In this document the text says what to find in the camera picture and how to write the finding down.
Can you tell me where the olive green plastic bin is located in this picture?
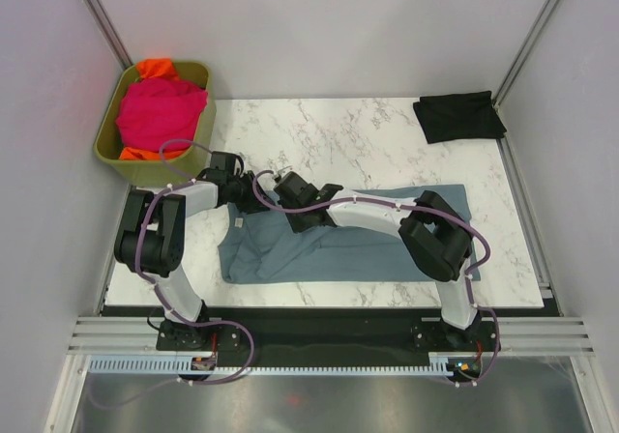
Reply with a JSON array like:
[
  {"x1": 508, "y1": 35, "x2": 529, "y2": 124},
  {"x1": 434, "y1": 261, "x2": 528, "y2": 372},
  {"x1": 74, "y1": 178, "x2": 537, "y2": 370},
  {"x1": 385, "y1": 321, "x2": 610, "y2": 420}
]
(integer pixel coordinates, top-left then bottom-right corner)
[{"x1": 94, "y1": 60, "x2": 217, "y2": 188}]

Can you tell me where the right aluminium frame post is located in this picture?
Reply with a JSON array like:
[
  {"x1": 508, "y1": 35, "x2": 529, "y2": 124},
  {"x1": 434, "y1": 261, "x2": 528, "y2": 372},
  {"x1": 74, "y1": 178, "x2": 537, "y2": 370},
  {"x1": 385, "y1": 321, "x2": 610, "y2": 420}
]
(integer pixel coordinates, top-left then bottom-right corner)
[{"x1": 489, "y1": 0, "x2": 581, "y2": 110}]

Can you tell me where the white slotted cable duct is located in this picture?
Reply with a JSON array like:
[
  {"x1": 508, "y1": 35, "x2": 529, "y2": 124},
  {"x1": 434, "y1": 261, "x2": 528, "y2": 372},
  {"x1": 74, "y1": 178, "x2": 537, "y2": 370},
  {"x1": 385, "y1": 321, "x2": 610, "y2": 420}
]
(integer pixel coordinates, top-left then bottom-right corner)
[{"x1": 89, "y1": 350, "x2": 495, "y2": 387}]

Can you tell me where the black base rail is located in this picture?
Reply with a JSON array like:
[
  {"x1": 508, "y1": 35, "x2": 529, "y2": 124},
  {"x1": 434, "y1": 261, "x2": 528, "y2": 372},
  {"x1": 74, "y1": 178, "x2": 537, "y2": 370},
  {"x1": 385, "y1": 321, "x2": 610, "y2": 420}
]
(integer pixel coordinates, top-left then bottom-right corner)
[{"x1": 101, "y1": 306, "x2": 562, "y2": 369}]

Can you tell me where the aluminium extrusion rail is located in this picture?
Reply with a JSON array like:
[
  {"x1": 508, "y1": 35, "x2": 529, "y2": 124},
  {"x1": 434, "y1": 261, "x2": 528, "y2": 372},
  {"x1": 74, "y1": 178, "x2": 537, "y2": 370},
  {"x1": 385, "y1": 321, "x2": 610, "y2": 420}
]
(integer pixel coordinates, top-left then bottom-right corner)
[{"x1": 68, "y1": 317, "x2": 593, "y2": 357}]

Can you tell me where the magenta t-shirt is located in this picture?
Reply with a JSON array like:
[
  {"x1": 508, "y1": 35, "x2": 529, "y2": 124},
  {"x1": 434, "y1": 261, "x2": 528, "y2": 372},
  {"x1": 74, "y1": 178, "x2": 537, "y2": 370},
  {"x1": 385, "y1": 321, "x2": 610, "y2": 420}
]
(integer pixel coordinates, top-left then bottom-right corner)
[{"x1": 116, "y1": 77, "x2": 208, "y2": 160}]

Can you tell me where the left aluminium frame post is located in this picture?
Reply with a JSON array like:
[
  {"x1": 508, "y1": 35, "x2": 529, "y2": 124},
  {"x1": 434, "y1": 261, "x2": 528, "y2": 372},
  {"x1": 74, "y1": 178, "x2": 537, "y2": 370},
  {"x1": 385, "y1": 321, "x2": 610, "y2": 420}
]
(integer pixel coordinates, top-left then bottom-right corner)
[{"x1": 82, "y1": 0, "x2": 133, "y2": 70}]

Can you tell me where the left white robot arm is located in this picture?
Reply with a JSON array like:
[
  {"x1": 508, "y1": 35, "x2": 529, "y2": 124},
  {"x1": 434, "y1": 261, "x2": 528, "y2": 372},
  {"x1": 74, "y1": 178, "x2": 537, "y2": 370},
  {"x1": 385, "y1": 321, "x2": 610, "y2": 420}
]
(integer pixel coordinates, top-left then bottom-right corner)
[{"x1": 114, "y1": 169, "x2": 266, "y2": 351}]

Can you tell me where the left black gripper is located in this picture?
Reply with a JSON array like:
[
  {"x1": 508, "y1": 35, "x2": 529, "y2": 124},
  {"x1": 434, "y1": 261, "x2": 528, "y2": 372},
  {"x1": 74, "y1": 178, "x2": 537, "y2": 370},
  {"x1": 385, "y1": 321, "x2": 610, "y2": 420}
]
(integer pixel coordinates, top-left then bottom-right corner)
[{"x1": 227, "y1": 171, "x2": 274, "y2": 216}]

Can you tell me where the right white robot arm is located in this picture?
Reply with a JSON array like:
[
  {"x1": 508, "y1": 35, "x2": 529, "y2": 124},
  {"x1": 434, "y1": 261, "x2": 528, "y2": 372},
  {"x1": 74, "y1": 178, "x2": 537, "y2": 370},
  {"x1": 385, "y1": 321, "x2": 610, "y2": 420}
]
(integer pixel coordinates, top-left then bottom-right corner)
[{"x1": 276, "y1": 184, "x2": 479, "y2": 350}]

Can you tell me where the folded black t-shirt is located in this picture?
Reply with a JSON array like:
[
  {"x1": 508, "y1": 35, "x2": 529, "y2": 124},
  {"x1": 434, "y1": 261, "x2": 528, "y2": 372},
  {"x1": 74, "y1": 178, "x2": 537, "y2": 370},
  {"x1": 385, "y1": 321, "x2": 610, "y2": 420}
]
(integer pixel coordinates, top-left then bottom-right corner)
[{"x1": 413, "y1": 91, "x2": 507, "y2": 144}]

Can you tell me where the aluminium frame post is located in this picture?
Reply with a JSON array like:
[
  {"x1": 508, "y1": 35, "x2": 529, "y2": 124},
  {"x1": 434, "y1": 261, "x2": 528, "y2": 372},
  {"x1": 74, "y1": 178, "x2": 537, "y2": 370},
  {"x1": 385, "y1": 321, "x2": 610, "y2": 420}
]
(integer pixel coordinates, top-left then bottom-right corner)
[
  {"x1": 82, "y1": 0, "x2": 133, "y2": 70},
  {"x1": 489, "y1": 0, "x2": 581, "y2": 110}
]

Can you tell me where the orange t-shirt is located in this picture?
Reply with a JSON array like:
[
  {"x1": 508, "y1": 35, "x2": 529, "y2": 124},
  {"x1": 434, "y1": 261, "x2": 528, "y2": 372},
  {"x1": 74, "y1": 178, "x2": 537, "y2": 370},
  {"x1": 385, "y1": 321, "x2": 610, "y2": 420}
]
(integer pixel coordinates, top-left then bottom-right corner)
[{"x1": 116, "y1": 58, "x2": 192, "y2": 160}]

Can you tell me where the blue-grey t-shirt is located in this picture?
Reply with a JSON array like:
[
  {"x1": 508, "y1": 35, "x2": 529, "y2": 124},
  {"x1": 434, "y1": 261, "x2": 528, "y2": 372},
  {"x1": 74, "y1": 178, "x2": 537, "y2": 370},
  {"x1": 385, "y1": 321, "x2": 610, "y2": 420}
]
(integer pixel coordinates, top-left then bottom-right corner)
[{"x1": 217, "y1": 183, "x2": 483, "y2": 286}]

